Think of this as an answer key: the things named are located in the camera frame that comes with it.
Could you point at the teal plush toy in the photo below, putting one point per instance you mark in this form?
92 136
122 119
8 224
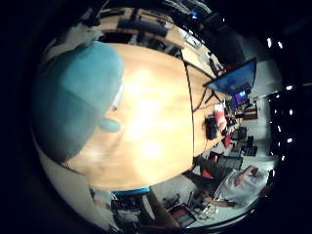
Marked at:
74 97

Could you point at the black keyboard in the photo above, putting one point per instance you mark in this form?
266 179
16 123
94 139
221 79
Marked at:
211 127

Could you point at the red and white can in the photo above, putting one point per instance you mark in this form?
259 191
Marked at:
220 113

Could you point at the monitor with blue screen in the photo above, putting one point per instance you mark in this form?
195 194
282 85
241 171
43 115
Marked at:
234 78

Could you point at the small lit screen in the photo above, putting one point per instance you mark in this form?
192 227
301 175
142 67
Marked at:
242 94

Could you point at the person in grey shirt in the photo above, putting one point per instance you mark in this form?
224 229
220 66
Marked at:
243 187

